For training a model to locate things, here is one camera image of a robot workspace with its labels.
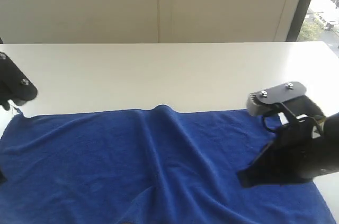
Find dark window frame post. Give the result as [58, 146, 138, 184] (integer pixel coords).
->
[286, 0, 311, 42]

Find blue microfiber towel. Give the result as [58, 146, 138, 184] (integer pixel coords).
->
[1, 105, 335, 223]

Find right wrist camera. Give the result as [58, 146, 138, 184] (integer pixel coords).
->
[246, 82, 307, 117]

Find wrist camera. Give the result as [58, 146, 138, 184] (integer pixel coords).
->
[246, 82, 307, 117]
[1, 52, 38, 111]

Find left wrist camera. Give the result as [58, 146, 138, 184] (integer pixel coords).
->
[1, 52, 38, 111]

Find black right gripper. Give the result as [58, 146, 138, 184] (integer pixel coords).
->
[237, 96, 338, 188]

